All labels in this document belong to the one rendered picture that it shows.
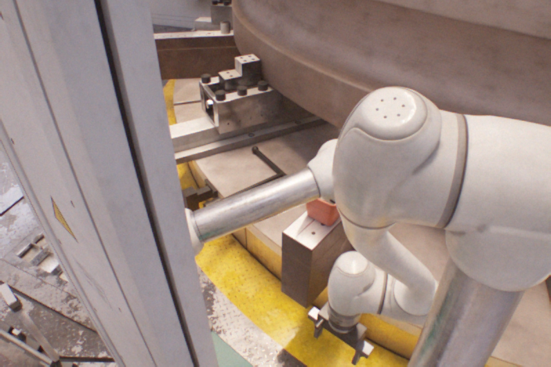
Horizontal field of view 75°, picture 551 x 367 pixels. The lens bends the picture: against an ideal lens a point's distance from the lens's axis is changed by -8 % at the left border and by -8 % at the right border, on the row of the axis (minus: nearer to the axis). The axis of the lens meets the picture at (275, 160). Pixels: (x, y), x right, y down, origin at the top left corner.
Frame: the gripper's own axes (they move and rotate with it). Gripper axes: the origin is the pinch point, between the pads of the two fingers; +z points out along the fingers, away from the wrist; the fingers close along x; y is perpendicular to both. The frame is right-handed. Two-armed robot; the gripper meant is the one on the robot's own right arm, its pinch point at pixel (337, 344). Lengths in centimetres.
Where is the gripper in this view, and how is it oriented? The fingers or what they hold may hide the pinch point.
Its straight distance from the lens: 122.5
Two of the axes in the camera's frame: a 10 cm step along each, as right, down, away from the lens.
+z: 0.0, 8.0, 6.0
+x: 7.6, 3.9, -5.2
